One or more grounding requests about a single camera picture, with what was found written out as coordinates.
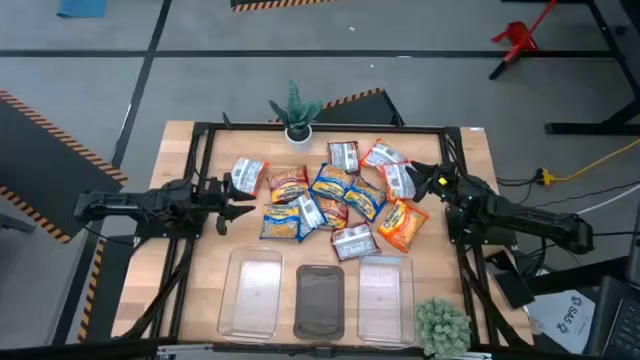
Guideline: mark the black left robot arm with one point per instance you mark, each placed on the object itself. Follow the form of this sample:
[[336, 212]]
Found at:
[[125, 202]]

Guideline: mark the dark smoked plastic bin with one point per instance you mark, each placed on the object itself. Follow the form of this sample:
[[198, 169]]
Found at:
[[320, 305]]

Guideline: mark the black laptop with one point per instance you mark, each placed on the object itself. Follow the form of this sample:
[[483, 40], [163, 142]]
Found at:
[[617, 325]]

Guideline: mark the black hazard-striped floor mat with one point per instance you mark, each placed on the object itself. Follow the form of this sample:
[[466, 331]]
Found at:
[[365, 112], [112, 280], [40, 165], [260, 4]]

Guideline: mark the white paper with logo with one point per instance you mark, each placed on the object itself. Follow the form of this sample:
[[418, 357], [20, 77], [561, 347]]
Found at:
[[565, 320]]

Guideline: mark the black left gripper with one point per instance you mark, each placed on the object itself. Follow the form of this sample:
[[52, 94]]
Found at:
[[212, 197]]

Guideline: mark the orange Maruchan noodle pack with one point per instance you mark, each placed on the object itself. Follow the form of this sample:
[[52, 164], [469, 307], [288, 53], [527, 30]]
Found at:
[[247, 175], [382, 155], [402, 225], [398, 184]]

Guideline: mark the clear plastic bin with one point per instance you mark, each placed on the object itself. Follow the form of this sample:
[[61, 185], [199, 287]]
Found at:
[[250, 300], [385, 300]]

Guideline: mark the bushy green artificial plant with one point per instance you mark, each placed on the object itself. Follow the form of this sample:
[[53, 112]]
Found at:
[[442, 327]]

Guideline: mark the black aluminium table frame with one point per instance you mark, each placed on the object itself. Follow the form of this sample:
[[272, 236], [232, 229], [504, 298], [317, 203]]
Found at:
[[360, 128]]

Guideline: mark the blue Maruchan noodle pack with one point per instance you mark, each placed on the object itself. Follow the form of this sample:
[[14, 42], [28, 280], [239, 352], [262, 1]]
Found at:
[[365, 199], [280, 222], [310, 210], [331, 181]]

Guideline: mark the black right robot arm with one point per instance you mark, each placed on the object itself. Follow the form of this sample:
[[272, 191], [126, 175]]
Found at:
[[525, 215]]

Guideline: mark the black desk frame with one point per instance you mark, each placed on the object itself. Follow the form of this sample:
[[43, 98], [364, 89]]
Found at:
[[575, 128]]

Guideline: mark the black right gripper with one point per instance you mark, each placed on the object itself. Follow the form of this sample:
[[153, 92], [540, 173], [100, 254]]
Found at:
[[450, 182]]

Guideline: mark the black tablet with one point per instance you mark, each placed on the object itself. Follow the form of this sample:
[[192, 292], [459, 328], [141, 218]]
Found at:
[[512, 290]]

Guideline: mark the red Maruchan noodle pack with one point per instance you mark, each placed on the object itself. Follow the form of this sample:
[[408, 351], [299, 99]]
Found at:
[[287, 184], [335, 214], [355, 242], [344, 156]]

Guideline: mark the black desk foot bar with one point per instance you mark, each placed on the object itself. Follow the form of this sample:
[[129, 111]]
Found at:
[[575, 277]]

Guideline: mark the blue floor mat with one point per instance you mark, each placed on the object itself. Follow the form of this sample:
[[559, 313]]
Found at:
[[82, 7]]

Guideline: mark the silver metal bracket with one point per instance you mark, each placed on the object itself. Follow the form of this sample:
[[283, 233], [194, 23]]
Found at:
[[185, 347], [472, 355]]

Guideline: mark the snake plant in white pot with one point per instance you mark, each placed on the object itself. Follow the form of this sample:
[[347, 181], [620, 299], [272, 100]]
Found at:
[[299, 140]]

